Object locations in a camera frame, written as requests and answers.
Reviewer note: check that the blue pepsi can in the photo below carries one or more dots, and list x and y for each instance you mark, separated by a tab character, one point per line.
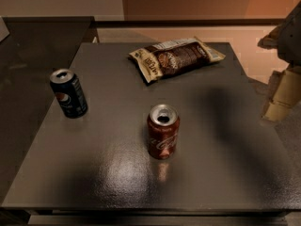
68	92

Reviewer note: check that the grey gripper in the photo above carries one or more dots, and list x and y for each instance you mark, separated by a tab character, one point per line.
292	41

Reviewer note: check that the red coke can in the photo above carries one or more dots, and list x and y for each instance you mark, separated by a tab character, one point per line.
163	126

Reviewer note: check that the brown chip bag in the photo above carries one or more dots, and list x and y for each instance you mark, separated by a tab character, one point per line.
174	57

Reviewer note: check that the dark side table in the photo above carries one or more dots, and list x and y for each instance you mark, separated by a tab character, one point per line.
32	50

